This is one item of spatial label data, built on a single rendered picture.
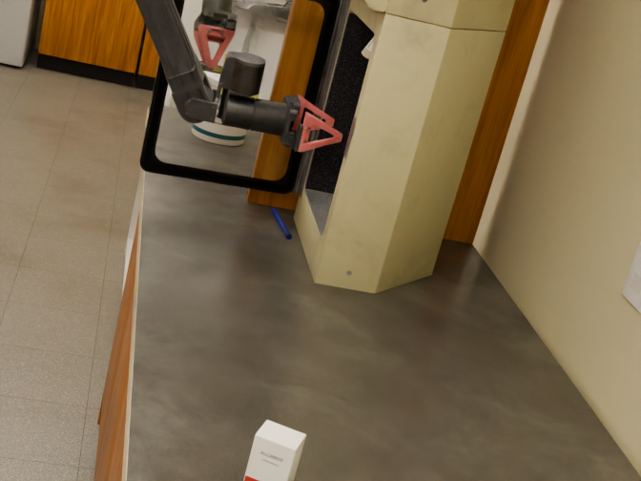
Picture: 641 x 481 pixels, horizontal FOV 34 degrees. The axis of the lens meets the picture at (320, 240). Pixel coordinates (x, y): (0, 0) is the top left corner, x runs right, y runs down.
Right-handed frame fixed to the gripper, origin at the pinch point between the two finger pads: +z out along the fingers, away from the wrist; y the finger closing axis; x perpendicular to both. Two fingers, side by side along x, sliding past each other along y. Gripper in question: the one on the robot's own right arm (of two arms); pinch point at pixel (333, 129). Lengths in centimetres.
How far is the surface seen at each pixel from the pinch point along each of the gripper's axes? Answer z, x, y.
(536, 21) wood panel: 39, -24, 22
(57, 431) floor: -39, 117, 77
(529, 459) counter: 24, 24, -64
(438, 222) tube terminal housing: 22.3, 12.5, -3.8
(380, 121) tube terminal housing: 4.2, -6.5, -15.1
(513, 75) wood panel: 37.9, -12.3, 22.1
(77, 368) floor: -37, 118, 113
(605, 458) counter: 36, 24, -60
